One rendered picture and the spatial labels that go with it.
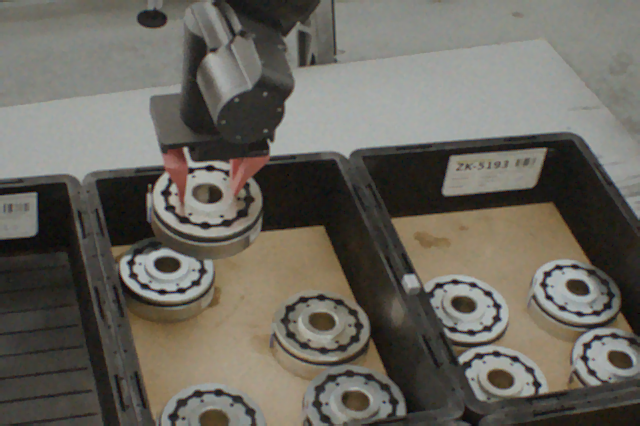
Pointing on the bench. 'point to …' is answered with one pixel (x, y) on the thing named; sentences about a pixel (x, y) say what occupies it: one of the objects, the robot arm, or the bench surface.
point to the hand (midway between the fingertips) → (207, 188)
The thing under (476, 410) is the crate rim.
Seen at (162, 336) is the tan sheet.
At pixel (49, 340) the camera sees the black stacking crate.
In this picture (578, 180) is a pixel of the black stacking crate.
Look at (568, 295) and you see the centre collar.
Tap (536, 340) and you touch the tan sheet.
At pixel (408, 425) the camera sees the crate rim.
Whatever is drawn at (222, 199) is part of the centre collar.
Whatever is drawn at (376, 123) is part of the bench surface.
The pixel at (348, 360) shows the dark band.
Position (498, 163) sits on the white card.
